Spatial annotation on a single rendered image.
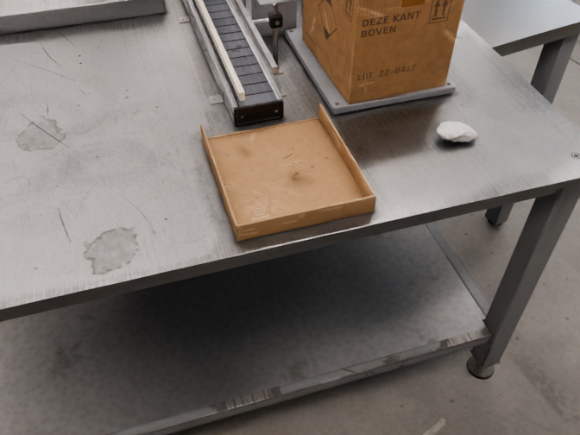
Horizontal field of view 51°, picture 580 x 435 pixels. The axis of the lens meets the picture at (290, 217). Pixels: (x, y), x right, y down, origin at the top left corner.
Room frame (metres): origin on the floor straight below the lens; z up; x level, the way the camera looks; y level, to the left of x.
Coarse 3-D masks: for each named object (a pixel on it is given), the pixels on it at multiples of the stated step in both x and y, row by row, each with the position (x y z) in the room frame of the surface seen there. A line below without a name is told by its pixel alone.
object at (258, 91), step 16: (192, 0) 1.52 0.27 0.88; (208, 0) 1.51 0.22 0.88; (224, 0) 1.52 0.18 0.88; (224, 16) 1.43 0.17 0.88; (208, 32) 1.35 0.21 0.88; (224, 32) 1.35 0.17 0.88; (240, 32) 1.35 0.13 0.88; (224, 48) 1.27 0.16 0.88; (240, 48) 1.27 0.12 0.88; (240, 64) 1.21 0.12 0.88; (256, 64) 1.21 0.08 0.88; (240, 80) 1.14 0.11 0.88; (256, 80) 1.14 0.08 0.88; (256, 96) 1.08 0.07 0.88; (272, 96) 1.08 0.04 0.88
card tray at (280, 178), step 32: (288, 128) 1.03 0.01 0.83; (320, 128) 1.03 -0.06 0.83; (224, 160) 0.92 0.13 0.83; (256, 160) 0.93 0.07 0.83; (288, 160) 0.93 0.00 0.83; (320, 160) 0.93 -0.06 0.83; (352, 160) 0.89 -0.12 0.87; (224, 192) 0.79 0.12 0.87; (256, 192) 0.83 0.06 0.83; (288, 192) 0.83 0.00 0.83; (320, 192) 0.83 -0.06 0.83; (352, 192) 0.83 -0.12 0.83; (256, 224) 0.72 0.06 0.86; (288, 224) 0.74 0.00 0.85
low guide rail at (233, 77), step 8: (200, 0) 1.44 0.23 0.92; (200, 8) 1.41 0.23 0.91; (208, 16) 1.36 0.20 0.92; (208, 24) 1.32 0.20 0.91; (216, 32) 1.28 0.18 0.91; (216, 40) 1.25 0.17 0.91; (224, 56) 1.18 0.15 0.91; (224, 64) 1.16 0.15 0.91; (232, 72) 1.11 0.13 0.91; (232, 80) 1.09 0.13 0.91; (240, 88) 1.06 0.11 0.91; (240, 96) 1.04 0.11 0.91
